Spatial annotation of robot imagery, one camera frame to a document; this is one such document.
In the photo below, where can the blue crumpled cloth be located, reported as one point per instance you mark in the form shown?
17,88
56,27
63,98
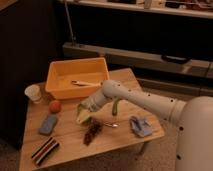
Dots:
140,126

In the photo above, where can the blue sponge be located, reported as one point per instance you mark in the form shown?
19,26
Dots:
48,125

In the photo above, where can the green plastic cup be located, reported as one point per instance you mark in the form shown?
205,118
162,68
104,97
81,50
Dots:
83,114

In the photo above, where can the black handle on shelf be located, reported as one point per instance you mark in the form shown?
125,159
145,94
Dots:
175,59

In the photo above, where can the metal pole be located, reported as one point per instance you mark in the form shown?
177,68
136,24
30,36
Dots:
72,36

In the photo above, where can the striped eraser block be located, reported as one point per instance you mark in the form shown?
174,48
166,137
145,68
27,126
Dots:
44,150

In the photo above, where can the wooden utensil in bin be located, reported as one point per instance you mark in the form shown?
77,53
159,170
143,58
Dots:
82,83

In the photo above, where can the brown dried bunch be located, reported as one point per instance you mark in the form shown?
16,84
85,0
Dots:
94,129

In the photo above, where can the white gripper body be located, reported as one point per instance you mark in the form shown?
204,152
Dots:
95,101

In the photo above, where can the orange ball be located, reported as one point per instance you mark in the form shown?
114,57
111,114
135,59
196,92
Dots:
54,106

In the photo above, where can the white paper cup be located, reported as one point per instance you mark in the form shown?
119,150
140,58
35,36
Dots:
33,92

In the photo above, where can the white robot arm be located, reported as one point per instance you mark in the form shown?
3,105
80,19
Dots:
194,119

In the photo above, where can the yellow plastic bin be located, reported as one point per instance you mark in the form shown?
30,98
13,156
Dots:
61,73

